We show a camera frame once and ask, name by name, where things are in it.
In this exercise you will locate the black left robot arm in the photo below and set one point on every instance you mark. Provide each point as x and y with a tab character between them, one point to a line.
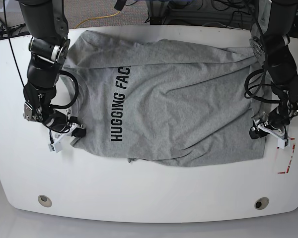
272	22

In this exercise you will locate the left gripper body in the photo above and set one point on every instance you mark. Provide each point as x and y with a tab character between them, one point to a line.
277	121

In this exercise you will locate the black frame base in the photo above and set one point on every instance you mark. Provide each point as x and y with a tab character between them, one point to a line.
190	12

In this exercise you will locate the left table grommet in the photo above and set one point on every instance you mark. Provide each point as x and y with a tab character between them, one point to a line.
44	201

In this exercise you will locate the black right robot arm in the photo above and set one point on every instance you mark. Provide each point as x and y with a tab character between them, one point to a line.
48	26

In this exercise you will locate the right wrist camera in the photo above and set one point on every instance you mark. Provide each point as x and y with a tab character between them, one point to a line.
55	147

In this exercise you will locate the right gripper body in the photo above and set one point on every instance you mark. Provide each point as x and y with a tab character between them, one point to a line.
53	120

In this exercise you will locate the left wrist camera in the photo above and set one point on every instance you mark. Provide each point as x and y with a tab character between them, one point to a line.
282	143

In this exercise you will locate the right table grommet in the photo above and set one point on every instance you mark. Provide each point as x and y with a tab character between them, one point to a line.
261	203

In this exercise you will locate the grey T-shirt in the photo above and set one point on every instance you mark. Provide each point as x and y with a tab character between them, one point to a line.
174	103

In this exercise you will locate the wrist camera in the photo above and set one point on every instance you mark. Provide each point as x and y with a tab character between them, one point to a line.
282	143
55	147

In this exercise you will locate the table grommet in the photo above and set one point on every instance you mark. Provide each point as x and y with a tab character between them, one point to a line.
44	201
261	203

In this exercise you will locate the red tape marking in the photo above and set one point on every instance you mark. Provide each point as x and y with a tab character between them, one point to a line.
284	157

